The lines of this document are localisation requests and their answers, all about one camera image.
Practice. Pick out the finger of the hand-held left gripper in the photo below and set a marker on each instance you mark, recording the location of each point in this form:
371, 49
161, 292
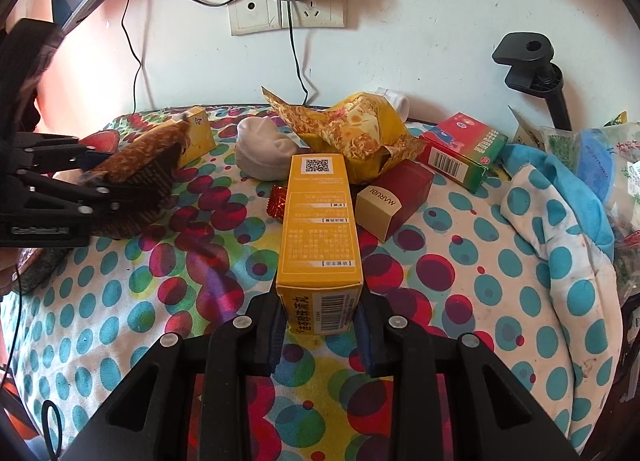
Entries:
75, 198
60, 153

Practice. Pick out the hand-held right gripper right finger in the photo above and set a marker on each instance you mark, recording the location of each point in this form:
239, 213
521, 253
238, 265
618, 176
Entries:
372, 341

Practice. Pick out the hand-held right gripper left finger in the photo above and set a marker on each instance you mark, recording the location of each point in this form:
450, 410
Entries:
265, 336

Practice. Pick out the red woven basket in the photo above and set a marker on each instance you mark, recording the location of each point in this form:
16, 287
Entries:
102, 141

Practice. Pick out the brown snack packet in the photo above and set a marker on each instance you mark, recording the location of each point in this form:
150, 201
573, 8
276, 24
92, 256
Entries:
145, 166

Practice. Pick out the long yellow medicine box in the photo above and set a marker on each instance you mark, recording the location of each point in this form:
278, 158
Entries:
320, 241

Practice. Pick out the small yellow box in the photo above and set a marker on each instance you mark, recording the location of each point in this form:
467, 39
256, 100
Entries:
200, 136

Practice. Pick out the pink sock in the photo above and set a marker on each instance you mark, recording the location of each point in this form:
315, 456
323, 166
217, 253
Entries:
260, 146

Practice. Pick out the yellow cereal bag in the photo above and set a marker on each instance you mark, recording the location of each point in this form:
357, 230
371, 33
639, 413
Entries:
360, 126

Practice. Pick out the polka dot blanket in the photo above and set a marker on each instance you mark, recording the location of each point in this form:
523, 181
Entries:
475, 291

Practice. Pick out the red foil candy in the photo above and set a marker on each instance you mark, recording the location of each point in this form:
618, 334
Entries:
276, 203

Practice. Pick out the maroon and beige box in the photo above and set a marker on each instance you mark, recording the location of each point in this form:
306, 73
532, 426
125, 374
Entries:
395, 201

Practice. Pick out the red and green box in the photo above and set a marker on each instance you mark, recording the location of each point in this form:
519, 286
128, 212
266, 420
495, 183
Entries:
465, 146

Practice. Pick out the white crumpled tissue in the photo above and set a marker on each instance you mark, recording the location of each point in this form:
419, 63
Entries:
395, 101

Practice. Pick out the blue cloth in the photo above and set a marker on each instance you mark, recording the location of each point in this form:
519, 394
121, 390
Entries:
595, 226

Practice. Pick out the white paper packet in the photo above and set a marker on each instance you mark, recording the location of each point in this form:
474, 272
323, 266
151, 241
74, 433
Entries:
525, 133

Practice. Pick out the clear plastic bag green print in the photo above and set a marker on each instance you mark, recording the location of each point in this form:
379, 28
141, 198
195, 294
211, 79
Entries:
620, 161

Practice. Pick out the black clamp stand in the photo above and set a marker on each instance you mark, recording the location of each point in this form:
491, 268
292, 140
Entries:
520, 48

